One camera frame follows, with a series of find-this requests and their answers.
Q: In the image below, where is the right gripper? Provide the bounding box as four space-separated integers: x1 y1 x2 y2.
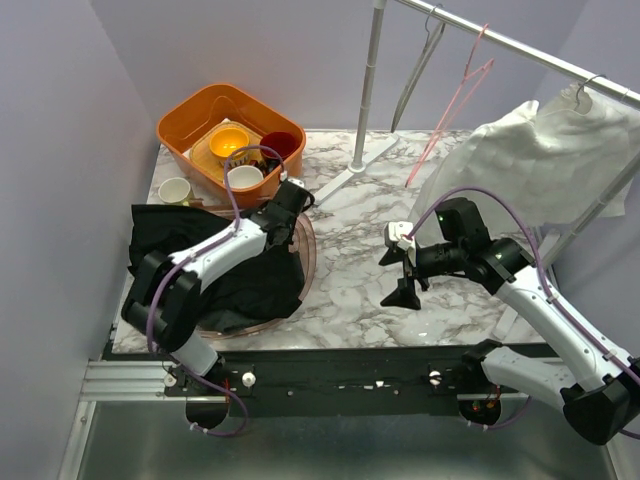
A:
378 241 465 310

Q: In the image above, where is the black garment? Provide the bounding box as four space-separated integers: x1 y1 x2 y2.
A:
129 204 305 335

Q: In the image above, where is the white skirt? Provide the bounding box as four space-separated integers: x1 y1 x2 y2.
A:
409 85 639 235

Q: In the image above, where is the pink wire hanger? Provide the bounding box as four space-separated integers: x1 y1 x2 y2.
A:
404 24 494 187

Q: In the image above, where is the grey hanger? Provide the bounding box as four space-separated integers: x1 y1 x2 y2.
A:
390 20 446 133
574 74 607 114

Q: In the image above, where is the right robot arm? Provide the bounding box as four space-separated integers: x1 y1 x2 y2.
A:
380 197 639 445

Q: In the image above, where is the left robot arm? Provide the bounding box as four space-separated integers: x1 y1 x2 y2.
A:
121 177 315 395

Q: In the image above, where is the clear pink plastic basket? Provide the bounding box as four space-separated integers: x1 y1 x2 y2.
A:
198 214 317 340

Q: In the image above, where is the white bowl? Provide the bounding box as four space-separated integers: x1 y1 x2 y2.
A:
223 165 264 190

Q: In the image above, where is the dark red cup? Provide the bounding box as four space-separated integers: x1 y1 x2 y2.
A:
260 131 299 174

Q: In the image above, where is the yellow bowl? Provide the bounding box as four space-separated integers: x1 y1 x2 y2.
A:
209 126 250 168

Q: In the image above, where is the woven bamboo mat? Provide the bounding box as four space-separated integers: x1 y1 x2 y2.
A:
189 122 249 180

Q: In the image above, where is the orange plastic bin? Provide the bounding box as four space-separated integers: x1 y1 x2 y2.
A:
156 83 307 209

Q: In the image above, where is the white mug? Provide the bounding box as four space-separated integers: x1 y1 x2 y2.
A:
157 177 196 206

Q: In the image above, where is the black mounting bar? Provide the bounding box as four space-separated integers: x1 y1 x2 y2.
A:
164 342 561 419

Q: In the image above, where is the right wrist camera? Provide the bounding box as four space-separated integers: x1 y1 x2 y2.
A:
384 221 416 264

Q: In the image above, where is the silver clothes rack rail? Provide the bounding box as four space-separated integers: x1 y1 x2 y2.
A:
399 0 639 109

